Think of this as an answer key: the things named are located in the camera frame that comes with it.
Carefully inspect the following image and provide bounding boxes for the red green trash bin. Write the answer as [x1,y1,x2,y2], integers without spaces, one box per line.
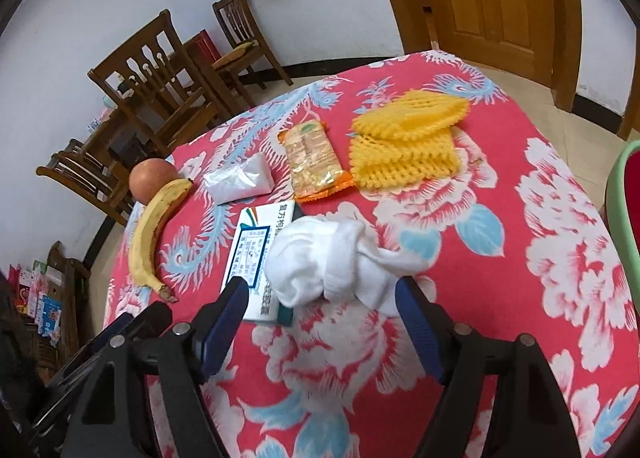
[604,140,640,312]

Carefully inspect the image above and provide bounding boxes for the colourful packages on shelf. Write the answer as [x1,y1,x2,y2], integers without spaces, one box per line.
[9,260,63,346]

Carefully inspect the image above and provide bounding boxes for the white green medicine box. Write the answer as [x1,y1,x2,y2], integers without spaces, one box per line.
[222,200,303,327]

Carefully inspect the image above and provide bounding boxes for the yellow banana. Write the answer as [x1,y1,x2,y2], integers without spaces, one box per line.
[128,178,193,303]

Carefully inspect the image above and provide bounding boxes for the white socks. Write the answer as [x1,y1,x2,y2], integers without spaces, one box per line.
[264,216,426,316]

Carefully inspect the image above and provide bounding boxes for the red apple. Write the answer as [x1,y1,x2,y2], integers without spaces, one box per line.
[128,158,179,206]

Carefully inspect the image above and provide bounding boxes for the white plastic packet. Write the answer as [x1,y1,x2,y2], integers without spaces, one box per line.
[203,152,274,204]

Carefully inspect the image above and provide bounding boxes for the left wooden chair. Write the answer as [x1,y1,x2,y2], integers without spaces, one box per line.
[36,138,134,225]

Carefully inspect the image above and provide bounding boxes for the wooden chair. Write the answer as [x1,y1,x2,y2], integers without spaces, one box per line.
[86,8,231,157]
[213,0,293,95]
[36,138,134,225]

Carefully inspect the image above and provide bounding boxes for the red floral tablecloth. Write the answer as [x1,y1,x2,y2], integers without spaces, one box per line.
[102,49,640,458]

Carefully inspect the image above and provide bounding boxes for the orange cracker packet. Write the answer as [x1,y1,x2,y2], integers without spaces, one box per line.
[278,119,355,204]

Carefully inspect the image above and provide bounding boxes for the near wooden chair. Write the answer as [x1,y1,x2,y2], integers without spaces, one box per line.
[86,8,231,157]

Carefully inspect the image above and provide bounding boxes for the yellow foam fruit net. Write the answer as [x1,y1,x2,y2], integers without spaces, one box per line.
[349,90,470,190]

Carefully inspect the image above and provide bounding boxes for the yellow seat cushion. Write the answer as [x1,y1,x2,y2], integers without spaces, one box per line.
[213,41,259,69]

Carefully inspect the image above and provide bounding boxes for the far wooden chair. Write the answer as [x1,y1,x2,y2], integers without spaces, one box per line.
[213,0,293,95]

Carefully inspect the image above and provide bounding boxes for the wooden door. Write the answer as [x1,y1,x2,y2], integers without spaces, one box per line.
[432,0,554,86]

